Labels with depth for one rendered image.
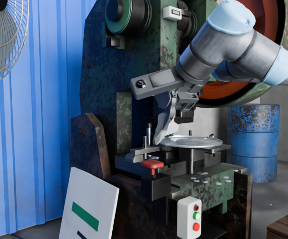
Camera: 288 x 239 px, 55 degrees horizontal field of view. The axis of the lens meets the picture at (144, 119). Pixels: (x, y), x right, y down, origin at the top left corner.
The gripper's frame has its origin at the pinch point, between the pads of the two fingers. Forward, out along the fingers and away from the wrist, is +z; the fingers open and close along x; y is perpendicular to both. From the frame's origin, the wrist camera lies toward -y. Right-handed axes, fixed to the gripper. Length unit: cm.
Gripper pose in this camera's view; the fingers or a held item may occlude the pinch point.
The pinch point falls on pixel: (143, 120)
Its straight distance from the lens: 73.0
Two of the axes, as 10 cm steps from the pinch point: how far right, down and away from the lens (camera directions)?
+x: -3.1, -8.2, 4.8
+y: 8.4, -0.1, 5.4
